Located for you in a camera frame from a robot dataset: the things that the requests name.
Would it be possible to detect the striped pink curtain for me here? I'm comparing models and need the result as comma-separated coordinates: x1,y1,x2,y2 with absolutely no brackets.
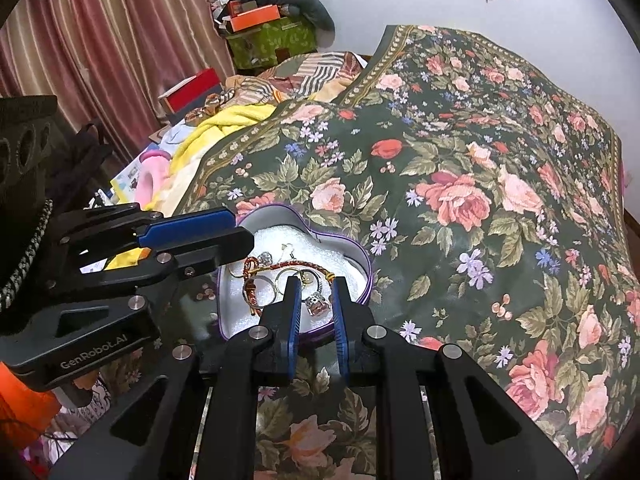
0,0,237,168

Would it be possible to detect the floral tablecloth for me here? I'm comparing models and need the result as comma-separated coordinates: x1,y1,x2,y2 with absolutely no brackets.
97,23,640,480

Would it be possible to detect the gold ring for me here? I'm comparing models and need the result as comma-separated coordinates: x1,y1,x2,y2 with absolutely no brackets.
273,266,312,305

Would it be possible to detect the heart-shaped tin box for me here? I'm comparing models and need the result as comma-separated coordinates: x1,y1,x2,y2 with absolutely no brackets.
216,203,374,342

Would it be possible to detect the striped quilt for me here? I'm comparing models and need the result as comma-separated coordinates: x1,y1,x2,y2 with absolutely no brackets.
184,50,372,127

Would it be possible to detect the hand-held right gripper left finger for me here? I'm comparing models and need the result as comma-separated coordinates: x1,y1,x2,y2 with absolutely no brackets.
50,275,307,480

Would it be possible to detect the dark bag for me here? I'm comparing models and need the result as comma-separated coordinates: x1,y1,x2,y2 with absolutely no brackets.
50,119,117,213

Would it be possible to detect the pink plush toy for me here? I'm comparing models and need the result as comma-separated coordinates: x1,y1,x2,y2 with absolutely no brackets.
136,149,174,209

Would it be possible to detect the orange box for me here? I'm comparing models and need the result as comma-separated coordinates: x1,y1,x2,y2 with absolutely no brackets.
221,3,282,33

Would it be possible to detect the magazine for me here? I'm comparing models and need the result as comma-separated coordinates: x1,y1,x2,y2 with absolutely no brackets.
106,161,151,202

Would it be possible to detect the red box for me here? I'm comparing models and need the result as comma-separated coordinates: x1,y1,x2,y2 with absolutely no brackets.
158,68,224,124

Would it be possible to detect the yellow blanket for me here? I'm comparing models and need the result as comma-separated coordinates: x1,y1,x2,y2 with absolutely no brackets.
104,102,282,272

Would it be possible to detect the green patterned box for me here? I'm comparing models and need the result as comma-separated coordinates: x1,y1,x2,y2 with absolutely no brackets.
224,16,319,71

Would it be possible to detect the red braided bracelet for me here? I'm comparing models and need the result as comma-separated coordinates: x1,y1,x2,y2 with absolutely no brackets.
242,256,347,317

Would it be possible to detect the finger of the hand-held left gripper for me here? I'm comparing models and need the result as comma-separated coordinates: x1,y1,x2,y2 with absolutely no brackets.
44,226,257,307
52,206,237,257

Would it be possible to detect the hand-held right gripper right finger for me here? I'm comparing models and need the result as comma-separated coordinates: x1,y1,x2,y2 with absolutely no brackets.
330,275,582,480

